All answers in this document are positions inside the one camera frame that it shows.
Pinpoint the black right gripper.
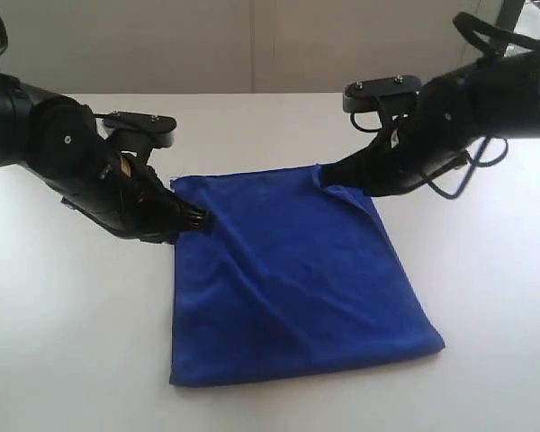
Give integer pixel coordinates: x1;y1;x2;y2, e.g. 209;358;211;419
319;76;477;196

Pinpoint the blue microfibre cloth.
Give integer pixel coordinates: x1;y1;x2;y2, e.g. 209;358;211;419
170;165;445;388

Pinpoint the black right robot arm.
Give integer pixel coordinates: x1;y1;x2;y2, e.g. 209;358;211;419
319;50;540;199

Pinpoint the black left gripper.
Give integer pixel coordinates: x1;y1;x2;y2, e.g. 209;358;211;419
26;95;214;243

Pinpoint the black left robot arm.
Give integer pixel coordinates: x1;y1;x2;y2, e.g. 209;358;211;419
0;83;213;244

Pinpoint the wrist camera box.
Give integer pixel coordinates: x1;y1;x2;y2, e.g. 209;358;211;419
95;111;177;149
342;75;422;115

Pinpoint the dark window frame post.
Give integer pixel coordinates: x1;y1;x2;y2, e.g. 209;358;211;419
490;0;525;53

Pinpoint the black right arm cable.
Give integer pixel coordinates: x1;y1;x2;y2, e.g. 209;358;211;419
348;11;540;200

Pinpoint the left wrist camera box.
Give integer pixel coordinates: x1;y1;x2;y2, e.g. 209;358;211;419
95;111;177;149

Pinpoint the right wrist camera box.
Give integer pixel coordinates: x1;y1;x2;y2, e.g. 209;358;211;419
342;75;422;115

